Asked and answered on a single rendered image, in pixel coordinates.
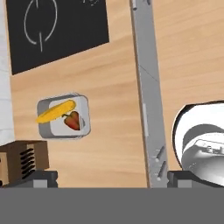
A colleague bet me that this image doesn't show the white round object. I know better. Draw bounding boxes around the white round object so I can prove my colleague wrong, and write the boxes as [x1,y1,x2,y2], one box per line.
[171,100,224,188]

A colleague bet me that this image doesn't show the black hob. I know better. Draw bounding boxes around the black hob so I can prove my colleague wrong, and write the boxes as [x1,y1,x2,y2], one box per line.
[4,0,110,76]

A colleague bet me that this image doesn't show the grey bar handle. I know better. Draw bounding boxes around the grey bar handle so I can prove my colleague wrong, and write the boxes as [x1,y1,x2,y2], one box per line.
[142,102,150,137]

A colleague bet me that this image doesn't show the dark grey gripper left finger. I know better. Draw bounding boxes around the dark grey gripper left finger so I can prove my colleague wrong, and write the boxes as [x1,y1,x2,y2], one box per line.
[3,170,59,189]

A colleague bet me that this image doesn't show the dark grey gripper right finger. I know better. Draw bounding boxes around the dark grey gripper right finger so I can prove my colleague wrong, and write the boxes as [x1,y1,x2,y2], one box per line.
[167,170,218,189]

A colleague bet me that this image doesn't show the red bell pepper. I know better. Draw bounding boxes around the red bell pepper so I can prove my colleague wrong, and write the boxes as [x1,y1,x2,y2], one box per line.
[61,110,81,131]

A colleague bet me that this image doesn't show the brown wooden knife block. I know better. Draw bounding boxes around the brown wooden knife block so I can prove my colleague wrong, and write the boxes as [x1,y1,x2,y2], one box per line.
[0,140,50,187]

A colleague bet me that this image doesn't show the short grey handle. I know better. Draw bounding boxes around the short grey handle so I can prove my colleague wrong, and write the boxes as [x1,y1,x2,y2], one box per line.
[157,160,168,179]
[155,145,166,163]

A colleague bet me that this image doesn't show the yellow corn cob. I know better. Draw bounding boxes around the yellow corn cob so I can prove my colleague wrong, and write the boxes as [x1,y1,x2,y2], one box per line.
[35,99,78,124]

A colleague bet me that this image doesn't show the grey vegetable container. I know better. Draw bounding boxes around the grey vegetable container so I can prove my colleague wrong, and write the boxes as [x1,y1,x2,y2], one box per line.
[36,92,92,141]

